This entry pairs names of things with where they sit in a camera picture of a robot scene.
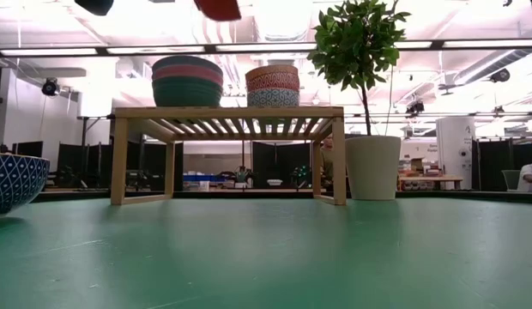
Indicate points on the small blue-white patterned bowl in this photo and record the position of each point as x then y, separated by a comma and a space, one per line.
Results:
273, 98

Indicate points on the small orange patterned bowl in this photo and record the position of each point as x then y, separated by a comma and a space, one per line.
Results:
272, 81

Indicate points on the small bowl light blue inside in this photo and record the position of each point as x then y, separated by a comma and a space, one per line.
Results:
272, 68

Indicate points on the stack of plain bowls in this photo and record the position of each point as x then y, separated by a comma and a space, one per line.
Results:
188, 74

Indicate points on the large red bowl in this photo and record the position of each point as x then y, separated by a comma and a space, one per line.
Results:
219, 9

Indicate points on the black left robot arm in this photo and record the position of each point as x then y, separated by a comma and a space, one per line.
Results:
94, 6

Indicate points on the slatted wooden shelf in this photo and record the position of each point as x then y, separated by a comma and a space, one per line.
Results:
227, 111

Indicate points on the black partition panel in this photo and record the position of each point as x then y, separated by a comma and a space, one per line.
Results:
73, 163
274, 161
489, 163

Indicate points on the white dish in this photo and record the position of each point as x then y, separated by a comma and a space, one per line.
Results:
274, 182

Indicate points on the small spiky potted plant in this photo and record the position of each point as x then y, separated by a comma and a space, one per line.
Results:
243, 176

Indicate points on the person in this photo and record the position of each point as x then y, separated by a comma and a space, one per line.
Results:
328, 163
530, 176

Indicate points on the blue storage bin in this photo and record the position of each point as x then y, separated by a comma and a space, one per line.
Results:
203, 177

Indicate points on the white plant pot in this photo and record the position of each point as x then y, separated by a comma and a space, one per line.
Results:
373, 171

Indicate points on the green table mat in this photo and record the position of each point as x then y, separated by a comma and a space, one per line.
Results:
206, 257

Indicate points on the green leafy small tree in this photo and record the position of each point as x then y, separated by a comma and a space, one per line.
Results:
356, 43

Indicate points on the cardboard box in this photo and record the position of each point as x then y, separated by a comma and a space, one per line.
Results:
417, 165

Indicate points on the long wooden table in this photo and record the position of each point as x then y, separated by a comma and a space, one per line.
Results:
433, 177

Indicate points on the white cylindrical column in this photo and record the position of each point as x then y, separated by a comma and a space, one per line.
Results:
455, 146

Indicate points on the black switched-off monitor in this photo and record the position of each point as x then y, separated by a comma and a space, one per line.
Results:
28, 149

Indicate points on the green chair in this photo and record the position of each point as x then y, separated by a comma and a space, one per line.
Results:
510, 180

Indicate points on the blue diamond bowl yellow inside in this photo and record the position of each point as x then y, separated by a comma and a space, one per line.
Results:
13, 180

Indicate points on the black ceiling camera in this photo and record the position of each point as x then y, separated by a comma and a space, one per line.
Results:
500, 75
50, 86
415, 108

